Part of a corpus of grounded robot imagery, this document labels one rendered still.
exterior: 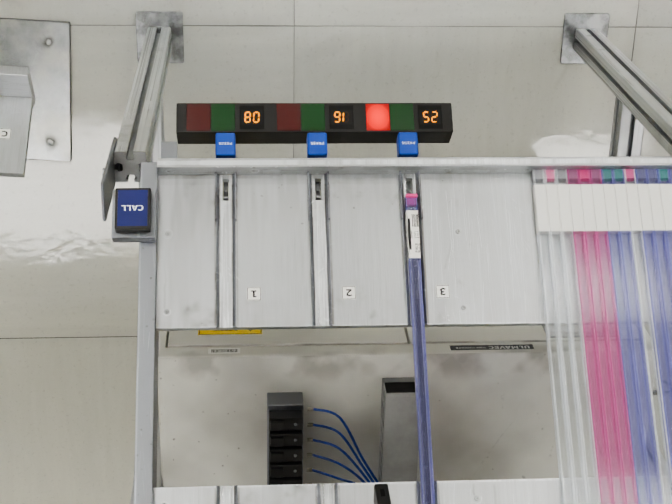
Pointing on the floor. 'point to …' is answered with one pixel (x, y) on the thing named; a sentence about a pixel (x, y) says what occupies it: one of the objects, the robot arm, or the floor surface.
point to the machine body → (353, 400)
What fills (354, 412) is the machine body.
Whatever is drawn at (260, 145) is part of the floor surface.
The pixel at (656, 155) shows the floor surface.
